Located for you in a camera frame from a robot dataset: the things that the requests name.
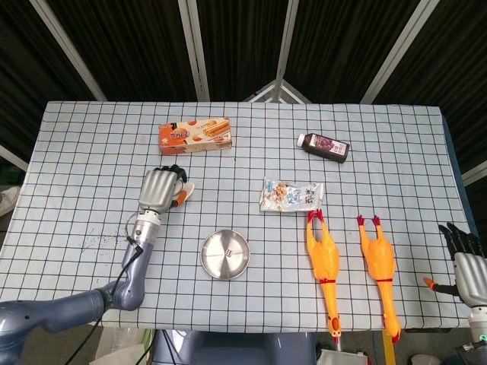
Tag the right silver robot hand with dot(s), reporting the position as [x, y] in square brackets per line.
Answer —
[472, 279]

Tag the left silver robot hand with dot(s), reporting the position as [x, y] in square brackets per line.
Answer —
[158, 188]

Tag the white paper cup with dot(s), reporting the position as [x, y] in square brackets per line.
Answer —
[188, 188]

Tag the round metal plate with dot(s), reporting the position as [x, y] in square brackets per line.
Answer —
[220, 262]

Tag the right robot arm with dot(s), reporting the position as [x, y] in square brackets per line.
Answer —
[479, 327]

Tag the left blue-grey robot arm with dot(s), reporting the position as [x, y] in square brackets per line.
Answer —
[133, 273]

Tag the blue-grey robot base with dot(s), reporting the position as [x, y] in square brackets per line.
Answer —
[247, 350]

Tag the orange biscuit box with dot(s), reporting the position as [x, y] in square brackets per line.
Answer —
[196, 135]

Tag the grey sneaker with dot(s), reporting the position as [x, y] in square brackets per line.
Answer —
[7, 199]
[422, 360]

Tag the yellow rubber chicken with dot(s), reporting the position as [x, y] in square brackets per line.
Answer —
[378, 258]
[323, 254]

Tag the blue checkered tablecloth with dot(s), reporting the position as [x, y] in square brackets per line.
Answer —
[380, 182]

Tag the crumpled snack bag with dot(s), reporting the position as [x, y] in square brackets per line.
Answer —
[291, 195]

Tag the white bag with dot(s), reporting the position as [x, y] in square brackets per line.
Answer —
[340, 358]

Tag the clear plastic bag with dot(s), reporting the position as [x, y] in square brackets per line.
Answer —
[121, 348]

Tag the dark juice bottle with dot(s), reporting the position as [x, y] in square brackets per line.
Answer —
[327, 147]

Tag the white aluminium frame beam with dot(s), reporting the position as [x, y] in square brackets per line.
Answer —
[68, 49]
[475, 173]
[395, 53]
[13, 157]
[285, 42]
[195, 49]

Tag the yellow post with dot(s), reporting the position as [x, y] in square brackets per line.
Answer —
[389, 351]

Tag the triangular white frame bracket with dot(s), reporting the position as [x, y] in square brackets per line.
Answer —
[277, 89]

